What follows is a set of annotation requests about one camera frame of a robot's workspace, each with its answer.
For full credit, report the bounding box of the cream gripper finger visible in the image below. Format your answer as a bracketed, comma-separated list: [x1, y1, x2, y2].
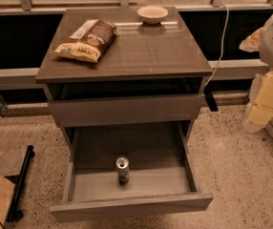
[242, 71, 273, 133]

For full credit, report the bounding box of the silver redbull can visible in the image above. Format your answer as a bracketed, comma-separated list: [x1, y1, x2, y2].
[115, 156, 130, 184]

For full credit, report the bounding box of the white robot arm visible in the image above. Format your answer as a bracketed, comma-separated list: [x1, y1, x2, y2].
[240, 14, 273, 133]

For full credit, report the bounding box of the closed grey top drawer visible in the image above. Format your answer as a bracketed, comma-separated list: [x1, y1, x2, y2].
[49, 94, 204, 127]

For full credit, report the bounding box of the open grey middle drawer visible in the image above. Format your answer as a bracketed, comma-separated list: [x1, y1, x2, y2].
[51, 122, 213, 222]

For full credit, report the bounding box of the grey drawer cabinet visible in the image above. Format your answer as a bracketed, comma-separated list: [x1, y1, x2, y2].
[36, 8, 212, 152]

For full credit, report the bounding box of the black plug block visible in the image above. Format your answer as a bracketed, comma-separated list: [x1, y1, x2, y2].
[204, 92, 219, 112]

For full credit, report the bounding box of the beige paper bowl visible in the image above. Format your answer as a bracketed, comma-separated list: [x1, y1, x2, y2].
[137, 6, 168, 24]

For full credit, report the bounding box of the brown yellow chip bag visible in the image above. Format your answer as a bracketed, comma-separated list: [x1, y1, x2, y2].
[53, 19, 118, 63]

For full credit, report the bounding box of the black metal stand leg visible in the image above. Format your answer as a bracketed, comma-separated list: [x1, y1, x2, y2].
[6, 145, 34, 222]

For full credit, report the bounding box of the white power cable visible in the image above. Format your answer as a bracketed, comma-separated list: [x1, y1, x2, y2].
[204, 2, 231, 88]

